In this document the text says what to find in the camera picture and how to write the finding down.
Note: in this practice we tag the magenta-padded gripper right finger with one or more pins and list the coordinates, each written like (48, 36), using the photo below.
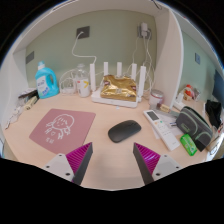
(146, 158)

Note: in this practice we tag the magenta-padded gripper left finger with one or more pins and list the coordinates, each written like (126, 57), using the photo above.
(80, 156)

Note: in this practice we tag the black computer mouse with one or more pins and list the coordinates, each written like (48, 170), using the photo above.
(124, 131)

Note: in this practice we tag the pink mouse pad with drawing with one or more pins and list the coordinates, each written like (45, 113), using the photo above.
(60, 128)

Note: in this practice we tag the white remote control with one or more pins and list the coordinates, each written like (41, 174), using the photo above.
(161, 130)

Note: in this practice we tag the green tissue pack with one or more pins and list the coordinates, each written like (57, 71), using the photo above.
(188, 144)

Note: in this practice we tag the small gold box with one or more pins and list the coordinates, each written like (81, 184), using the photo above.
(164, 107)

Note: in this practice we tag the grey pencil case green trim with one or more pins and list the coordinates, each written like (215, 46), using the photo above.
(193, 126)

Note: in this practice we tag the small jar with silver lid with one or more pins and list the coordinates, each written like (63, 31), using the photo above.
(156, 97)

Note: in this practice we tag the white router with antennas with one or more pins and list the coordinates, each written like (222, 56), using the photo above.
(96, 96)

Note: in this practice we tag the white power strip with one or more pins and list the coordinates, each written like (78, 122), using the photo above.
(179, 105)

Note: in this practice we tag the clear jar with white label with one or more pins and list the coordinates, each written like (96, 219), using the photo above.
(83, 85)

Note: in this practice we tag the small beige box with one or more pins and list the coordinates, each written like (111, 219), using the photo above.
(30, 102)

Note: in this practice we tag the gold foil bag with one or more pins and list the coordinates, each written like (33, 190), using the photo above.
(118, 88)

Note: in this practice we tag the blue detergent bottle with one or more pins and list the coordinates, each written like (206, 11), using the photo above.
(46, 83)

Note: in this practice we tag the black bag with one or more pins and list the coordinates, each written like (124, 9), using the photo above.
(213, 111)

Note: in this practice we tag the stack of books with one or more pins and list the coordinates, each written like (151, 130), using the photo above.
(28, 93)

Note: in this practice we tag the white desk divider panel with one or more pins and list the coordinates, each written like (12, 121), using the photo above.
(168, 60)

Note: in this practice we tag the dark monitor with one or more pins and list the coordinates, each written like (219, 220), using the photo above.
(219, 86)

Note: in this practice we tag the grey blank wall plate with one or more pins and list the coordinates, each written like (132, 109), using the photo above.
(30, 57)

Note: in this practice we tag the small grey wall socket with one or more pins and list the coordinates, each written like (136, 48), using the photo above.
(197, 58)

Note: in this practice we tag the dark grey wall socket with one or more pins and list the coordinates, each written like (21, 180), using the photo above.
(83, 32)

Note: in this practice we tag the white wall charger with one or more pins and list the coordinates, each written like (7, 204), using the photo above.
(144, 30)

